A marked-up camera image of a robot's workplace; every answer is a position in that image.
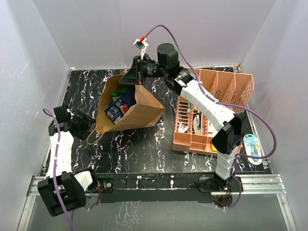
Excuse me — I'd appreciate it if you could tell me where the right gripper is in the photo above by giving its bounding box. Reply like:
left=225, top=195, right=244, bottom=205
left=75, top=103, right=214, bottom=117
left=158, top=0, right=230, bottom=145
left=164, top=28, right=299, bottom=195
left=119, top=56, right=168, bottom=86

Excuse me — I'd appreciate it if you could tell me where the blue white snack pack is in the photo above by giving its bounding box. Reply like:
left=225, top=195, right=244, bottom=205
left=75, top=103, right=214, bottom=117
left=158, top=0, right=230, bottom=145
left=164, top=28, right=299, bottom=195
left=111, top=89, right=136, bottom=107

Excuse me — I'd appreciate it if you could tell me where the brown paper bag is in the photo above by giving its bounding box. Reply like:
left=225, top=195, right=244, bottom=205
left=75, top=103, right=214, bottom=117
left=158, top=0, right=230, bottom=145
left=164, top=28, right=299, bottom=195
left=86, top=75, right=165, bottom=145

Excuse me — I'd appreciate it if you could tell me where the blue Burts chips bag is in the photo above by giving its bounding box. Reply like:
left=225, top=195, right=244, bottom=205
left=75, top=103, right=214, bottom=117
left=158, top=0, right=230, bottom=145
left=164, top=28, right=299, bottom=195
left=104, top=102, right=130, bottom=124

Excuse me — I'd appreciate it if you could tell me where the pink plastic desk organizer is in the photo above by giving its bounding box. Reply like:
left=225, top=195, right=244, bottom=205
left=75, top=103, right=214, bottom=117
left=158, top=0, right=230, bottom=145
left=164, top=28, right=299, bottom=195
left=172, top=68, right=254, bottom=156

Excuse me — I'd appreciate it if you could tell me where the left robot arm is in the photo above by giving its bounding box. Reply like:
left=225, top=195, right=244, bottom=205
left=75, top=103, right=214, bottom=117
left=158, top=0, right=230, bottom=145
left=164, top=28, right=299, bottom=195
left=38, top=105, right=100, bottom=217

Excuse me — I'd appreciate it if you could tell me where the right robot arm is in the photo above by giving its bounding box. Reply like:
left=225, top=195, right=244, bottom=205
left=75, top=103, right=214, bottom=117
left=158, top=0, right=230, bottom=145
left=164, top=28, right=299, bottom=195
left=119, top=39, right=247, bottom=191

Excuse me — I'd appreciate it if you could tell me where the green snack packet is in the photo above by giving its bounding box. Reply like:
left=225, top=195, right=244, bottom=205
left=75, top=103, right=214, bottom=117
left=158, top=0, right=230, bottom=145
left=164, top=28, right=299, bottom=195
left=111, top=88, right=130, bottom=98

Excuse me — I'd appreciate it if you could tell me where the yellow sticky note pad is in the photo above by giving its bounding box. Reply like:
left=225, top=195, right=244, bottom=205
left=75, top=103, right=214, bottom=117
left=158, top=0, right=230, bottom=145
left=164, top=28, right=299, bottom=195
left=211, top=144, right=217, bottom=152

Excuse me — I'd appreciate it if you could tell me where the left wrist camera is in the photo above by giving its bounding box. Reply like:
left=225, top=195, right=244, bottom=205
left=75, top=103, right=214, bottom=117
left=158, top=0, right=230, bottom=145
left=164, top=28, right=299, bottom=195
left=65, top=108, right=74, bottom=120

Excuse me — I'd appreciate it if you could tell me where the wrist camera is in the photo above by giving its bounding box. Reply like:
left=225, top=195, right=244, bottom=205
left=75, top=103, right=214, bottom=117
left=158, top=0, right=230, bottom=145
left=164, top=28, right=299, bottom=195
left=65, top=108, right=74, bottom=120
left=133, top=36, right=149, bottom=59

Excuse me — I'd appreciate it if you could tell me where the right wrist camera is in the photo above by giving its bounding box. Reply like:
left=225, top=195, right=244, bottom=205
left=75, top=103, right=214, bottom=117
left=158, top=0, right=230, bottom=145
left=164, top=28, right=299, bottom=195
left=133, top=36, right=149, bottom=59

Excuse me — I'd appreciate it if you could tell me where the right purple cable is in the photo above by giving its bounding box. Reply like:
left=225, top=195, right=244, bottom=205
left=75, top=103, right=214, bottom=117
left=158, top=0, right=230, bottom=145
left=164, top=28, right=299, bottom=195
left=144, top=24, right=277, bottom=210

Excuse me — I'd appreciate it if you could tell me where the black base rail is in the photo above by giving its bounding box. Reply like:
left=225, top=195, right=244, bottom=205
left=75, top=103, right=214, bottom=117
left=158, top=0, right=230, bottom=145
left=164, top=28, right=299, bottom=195
left=97, top=172, right=244, bottom=203

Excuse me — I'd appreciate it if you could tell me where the aluminium frame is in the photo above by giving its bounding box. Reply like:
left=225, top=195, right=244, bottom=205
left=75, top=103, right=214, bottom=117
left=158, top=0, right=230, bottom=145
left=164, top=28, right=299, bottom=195
left=17, top=174, right=297, bottom=231

